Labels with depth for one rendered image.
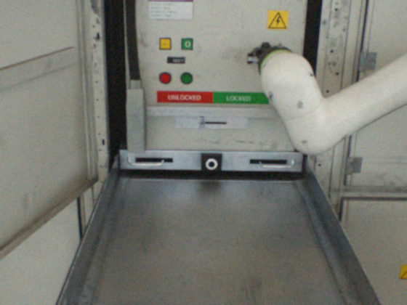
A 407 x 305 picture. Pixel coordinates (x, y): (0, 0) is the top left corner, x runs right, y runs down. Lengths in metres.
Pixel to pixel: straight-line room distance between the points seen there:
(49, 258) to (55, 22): 0.74
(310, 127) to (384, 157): 0.52
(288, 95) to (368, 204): 0.65
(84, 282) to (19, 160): 0.34
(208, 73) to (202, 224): 0.44
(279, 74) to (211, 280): 0.44
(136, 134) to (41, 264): 0.55
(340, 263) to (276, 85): 0.41
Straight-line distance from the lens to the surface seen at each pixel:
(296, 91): 1.09
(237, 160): 1.57
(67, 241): 1.68
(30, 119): 1.31
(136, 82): 1.43
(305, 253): 1.23
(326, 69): 1.50
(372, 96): 1.15
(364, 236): 1.70
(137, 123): 1.44
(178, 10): 1.48
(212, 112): 1.49
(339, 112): 1.14
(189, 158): 1.57
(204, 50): 1.49
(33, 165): 1.34
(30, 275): 1.78
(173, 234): 1.27
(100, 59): 1.48
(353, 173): 1.60
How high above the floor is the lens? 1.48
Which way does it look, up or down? 22 degrees down
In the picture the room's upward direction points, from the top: 1 degrees clockwise
